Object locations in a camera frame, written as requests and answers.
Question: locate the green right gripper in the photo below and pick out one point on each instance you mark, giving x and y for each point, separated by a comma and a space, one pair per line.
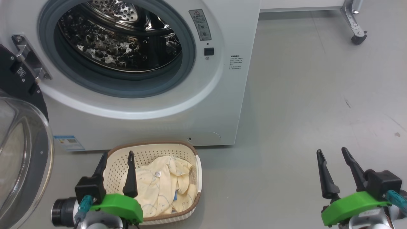
349, 206

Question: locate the small printed text label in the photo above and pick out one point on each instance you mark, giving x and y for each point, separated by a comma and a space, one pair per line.
237, 62

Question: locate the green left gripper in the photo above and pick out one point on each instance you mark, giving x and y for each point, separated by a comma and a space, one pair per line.
117, 206

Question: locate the white front-load washing machine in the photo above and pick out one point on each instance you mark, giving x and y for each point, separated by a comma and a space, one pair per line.
143, 127

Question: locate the blue garment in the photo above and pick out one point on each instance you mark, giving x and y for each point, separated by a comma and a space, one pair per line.
174, 196

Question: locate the blue energy label sticker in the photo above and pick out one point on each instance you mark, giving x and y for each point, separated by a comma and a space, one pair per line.
68, 143

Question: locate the grey metal leg with caster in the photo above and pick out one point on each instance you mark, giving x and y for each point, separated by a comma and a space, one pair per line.
353, 19

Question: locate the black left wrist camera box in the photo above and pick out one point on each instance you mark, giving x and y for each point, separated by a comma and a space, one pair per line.
89, 189

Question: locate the grey rubber door gasket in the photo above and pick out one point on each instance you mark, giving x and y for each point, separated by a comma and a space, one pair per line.
127, 90

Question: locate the cream printed garment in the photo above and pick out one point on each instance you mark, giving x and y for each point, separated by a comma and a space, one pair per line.
159, 194

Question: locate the grey warning sticker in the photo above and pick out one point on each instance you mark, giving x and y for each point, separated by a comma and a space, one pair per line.
200, 25

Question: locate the stainless steel washing machine drum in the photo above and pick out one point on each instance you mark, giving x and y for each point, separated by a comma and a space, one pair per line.
120, 38

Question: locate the metal door hinge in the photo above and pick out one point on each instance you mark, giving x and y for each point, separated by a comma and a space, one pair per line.
30, 60

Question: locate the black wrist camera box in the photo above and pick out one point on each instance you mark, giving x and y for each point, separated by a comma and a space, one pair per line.
383, 184
89, 189

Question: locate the black door latch socket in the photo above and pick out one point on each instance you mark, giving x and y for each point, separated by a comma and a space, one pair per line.
209, 51

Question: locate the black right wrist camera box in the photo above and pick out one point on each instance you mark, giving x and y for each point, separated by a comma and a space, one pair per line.
383, 184

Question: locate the cream perforated laundry basket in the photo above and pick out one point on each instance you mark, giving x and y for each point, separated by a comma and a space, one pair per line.
149, 152

